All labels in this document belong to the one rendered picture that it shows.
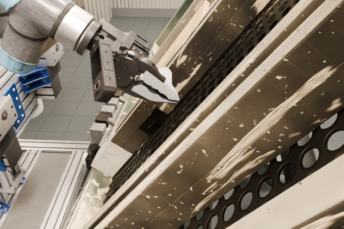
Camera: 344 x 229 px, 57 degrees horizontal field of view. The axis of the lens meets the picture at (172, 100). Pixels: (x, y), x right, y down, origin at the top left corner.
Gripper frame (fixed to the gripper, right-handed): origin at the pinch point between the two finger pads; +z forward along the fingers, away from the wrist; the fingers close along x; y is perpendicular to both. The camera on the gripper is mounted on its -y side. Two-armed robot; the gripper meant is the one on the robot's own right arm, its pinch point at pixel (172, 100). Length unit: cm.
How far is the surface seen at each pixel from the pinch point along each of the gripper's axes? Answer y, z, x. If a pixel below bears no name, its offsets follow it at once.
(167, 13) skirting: 349, 17, 175
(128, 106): 35, 1, 44
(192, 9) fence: 68, 2, 15
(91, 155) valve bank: 20, -1, 61
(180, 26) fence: 67, 2, 23
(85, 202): -7.1, 0.3, 39.4
